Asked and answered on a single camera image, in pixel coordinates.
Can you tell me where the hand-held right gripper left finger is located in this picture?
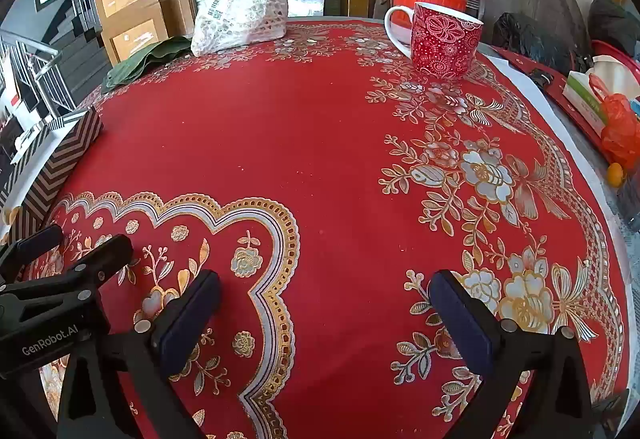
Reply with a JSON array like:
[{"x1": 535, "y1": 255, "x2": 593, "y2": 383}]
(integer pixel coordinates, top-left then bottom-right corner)
[{"x1": 56, "y1": 269, "x2": 222, "y2": 439}]

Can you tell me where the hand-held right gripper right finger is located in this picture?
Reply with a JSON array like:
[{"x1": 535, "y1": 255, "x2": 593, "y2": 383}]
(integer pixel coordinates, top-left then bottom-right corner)
[{"x1": 429, "y1": 269, "x2": 608, "y2": 439}]

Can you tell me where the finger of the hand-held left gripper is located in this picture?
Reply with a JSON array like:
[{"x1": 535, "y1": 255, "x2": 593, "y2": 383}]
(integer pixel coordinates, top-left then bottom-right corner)
[
  {"x1": 0, "y1": 234, "x2": 134, "y2": 301},
  {"x1": 0, "y1": 224, "x2": 64, "y2": 271}
]

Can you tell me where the striped box with white inside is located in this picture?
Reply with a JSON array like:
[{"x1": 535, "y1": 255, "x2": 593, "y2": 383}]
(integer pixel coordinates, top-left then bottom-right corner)
[{"x1": 0, "y1": 106, "x2": 104, "y2": 240}]

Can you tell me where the metal stair railing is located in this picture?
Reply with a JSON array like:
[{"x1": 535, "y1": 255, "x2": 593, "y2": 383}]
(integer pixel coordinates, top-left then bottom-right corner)
[{"x1": 0, "y1": 0, "x2": 104, "y2": 120}]

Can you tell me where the grey staircase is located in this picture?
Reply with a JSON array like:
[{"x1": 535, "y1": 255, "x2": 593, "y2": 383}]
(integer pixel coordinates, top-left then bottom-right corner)
[{"x1": 40, "y1": 0, "x2": 110, "y2": 110}]

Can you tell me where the green cloth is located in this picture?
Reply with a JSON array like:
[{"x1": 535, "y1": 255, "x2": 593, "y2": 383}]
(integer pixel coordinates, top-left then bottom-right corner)
[{"x1": 102, "y1": 36, "x2": 194, "y2": 94}]

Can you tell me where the red floral tablecloth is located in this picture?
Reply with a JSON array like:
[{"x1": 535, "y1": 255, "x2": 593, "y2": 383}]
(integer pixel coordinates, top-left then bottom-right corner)
[{"x1": 12, "y1": 16, "x2": 632, "y2": 439}]

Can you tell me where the orange plastic bag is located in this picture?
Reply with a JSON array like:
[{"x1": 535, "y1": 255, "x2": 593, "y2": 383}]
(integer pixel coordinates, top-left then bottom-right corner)
[{"x1": 587, "y1": 74, "x2": 640, "y2": 164}]

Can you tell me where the green and white tissue box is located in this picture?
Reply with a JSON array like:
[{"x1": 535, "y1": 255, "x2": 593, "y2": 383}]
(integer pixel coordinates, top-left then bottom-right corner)
[{"x1": 562, "y1": 61, "x2": 636, "y2": 137}]

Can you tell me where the white mesh bag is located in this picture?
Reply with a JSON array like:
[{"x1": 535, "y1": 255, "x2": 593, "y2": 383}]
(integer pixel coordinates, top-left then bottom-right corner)
[{"x1": 191, "y1": 0, "x2": 289, "y2": 58}]

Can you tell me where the red floral mug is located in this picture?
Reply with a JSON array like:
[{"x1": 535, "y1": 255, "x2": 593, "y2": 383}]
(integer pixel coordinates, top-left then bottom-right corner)
[{"x1": 384, "y1": 1, "x2": 485, "y2": 80}]

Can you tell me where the black plastic bag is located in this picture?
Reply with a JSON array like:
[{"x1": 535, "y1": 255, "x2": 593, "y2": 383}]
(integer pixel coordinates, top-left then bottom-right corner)
[{"x1": 492, "y1": 11, "x2": 576, "y2": 74}]

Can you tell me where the red plastic basin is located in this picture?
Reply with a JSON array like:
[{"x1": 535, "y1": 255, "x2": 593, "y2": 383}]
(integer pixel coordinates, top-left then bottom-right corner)
[{"x1": 590, "y1": 39, "x2": 640, "y2": 84}]

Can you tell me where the dark cushion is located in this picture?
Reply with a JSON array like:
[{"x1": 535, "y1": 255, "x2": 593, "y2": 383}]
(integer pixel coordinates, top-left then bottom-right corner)
[{"x1": 587, "y1": 0, "x2": 640, "y2": 57}]

